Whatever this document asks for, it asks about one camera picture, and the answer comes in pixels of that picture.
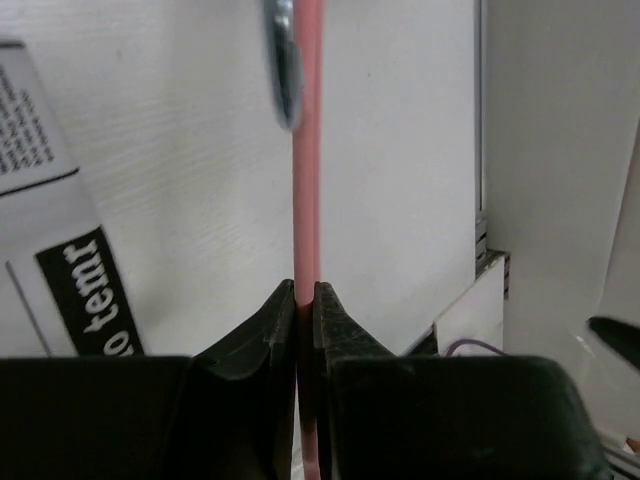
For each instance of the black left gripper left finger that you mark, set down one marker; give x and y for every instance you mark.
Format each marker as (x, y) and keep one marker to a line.
(243, 396)

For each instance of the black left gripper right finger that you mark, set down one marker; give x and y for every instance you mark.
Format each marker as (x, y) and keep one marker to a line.
(357, 412)

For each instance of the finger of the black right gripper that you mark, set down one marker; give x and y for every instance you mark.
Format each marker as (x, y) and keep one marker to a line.
(621, 337)

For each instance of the newspaper print trousers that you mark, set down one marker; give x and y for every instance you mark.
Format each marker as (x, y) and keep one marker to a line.
(61, 291)

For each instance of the pink clothes hanger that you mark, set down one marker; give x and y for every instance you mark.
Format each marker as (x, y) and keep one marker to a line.
(306, 219)

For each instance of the white clothes rack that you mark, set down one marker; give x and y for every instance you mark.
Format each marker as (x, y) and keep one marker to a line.
(284, 61)

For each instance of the aluminium rail right side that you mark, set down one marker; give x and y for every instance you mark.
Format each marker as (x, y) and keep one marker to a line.
(479, 135)

